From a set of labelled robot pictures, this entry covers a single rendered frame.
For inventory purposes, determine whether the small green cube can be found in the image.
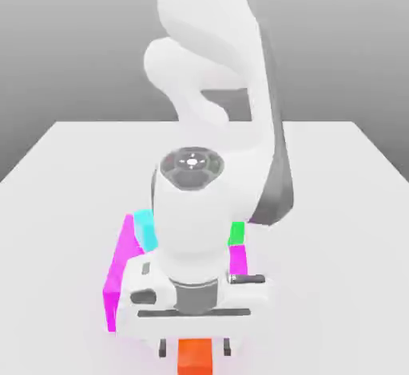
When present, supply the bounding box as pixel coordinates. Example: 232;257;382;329
227;221;246;247

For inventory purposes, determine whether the small orange cube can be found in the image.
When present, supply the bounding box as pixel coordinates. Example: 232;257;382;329
177;337;214;375

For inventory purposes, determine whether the small cyan cube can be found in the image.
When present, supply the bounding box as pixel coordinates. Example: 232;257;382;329
133;209;160;254

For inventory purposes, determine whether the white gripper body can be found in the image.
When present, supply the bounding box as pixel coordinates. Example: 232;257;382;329
115;283;273;340

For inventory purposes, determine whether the large magenta box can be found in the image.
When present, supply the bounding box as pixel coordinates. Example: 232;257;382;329
102;213;249;334

